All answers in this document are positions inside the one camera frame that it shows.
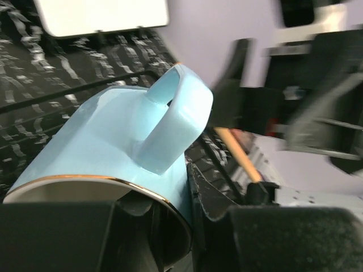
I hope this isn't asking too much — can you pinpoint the right wooden rack handle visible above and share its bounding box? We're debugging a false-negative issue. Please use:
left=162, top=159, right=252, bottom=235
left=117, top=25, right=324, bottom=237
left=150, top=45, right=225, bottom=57
left=214, top=127, right=262, bottom=183

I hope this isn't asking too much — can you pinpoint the white whiteboard black frame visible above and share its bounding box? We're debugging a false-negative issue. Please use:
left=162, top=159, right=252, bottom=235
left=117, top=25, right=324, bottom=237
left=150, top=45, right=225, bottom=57
left=34, top=0, right=170, bottom=38

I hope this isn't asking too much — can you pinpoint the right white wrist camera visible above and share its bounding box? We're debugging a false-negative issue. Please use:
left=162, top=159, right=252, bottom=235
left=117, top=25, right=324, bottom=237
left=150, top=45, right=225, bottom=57
left=266, top=0, right=349, bottom=54

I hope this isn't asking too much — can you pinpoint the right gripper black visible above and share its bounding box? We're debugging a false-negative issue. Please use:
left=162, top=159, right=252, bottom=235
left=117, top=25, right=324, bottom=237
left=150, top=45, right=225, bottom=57
left=209, top=33, right=362, bottom=175

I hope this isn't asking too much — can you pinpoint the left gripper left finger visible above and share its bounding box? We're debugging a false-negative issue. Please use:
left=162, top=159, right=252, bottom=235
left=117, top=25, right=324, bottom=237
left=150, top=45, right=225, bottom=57
left=1, top=202, right=159, bottom=271

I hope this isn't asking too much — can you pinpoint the light blue ceramic mug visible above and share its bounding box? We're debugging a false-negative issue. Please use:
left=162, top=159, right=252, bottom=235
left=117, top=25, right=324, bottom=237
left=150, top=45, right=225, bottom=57
left=2, top=63, right=214, bottom=256

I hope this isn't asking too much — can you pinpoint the black wire dish rack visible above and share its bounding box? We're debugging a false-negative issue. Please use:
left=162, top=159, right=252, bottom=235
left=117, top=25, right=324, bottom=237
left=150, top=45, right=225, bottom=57
left=0, top=69, right=244, bottom=205

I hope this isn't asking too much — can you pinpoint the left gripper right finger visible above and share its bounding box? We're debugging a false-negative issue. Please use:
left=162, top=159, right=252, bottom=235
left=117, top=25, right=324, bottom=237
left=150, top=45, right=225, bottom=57
left=187, top=164, right=362, bottom=271

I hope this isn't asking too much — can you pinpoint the black marble pattern mat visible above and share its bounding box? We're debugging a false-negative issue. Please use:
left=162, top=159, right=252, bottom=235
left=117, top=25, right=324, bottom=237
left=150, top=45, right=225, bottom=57
left=1, top=1, right=175, bottom=196

